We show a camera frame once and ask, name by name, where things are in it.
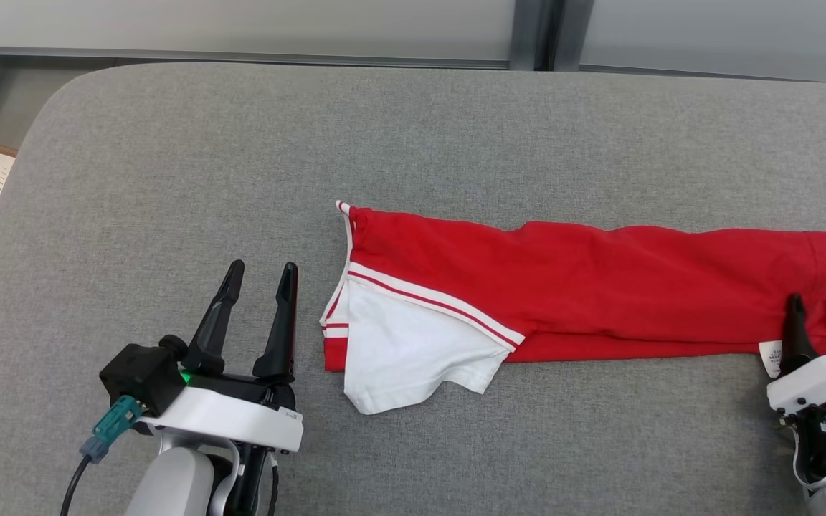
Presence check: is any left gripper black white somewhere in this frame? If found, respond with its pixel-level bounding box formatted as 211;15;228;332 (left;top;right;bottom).
142;260;305;454

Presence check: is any black camera cable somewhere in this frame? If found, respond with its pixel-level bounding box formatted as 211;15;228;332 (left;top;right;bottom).
60;459;92;516

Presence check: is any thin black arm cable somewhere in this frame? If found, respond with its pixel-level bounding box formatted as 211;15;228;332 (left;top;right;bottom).
266;451;280;516

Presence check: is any red white jersey shirt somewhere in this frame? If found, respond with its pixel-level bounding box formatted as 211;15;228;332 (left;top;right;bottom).
320;200;826;416

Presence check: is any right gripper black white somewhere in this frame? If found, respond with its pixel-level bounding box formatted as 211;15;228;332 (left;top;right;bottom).
766;293;826;416

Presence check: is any grey partition post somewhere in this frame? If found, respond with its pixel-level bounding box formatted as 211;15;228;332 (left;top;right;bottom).
510;0;595;71

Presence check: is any teal cable connector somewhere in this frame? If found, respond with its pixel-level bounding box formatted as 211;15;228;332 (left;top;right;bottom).
80;396;145;464

